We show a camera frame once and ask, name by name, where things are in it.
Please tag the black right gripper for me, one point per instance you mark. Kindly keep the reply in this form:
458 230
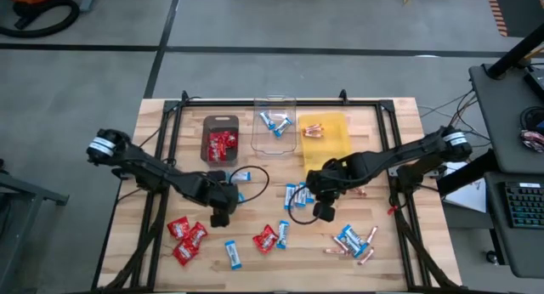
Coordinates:
331 177

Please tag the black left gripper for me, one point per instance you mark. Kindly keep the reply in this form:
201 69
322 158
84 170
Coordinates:
221 196

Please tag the orange white candy roll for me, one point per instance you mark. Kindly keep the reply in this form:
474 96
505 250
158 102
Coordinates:
372 234
366 256
359 192
338 242
333 251

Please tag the red Kit Kat packet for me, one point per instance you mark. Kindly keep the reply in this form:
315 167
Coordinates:
178 228
265 239
230 139
223 148
183 252
213 154
216 137
196 234

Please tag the small packets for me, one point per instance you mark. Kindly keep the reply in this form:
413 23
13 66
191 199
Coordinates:
312 128

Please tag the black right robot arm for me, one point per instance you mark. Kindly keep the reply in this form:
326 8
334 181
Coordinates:
404 151

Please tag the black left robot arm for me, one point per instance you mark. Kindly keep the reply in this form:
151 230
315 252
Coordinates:
140 162

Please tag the candy bag on desk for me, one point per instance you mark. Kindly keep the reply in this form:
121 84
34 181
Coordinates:
532 140

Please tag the yellow plastic bin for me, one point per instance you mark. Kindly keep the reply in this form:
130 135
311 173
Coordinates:
327 154

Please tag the dark grey plastic bin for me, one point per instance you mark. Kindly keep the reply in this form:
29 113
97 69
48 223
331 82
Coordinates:
221 123

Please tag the clear plastic bin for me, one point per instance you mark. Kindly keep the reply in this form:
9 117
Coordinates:
274 147

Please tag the white paper sheet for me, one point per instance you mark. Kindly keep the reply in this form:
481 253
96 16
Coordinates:
469 196

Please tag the black caster wheel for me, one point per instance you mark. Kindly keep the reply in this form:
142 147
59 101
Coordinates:
492 257

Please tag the grey metal cart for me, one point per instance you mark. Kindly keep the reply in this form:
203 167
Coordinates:
25 192

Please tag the black desk with keyboard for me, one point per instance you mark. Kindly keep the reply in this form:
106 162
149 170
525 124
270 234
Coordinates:
514 251

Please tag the backlit computer keyboard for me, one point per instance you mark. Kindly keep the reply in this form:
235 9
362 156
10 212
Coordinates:
525 205

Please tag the black device on desk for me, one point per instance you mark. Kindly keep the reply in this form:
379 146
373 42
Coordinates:
536 81

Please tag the black diagonal pole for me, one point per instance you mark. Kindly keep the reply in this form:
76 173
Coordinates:
516 52

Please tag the dark mat striped edge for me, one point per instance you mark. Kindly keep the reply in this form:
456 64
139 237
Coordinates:
518 9

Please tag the red tag on frame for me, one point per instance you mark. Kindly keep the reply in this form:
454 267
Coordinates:
392 209

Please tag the black aluminium table frame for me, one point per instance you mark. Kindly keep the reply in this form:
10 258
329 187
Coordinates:
221 103

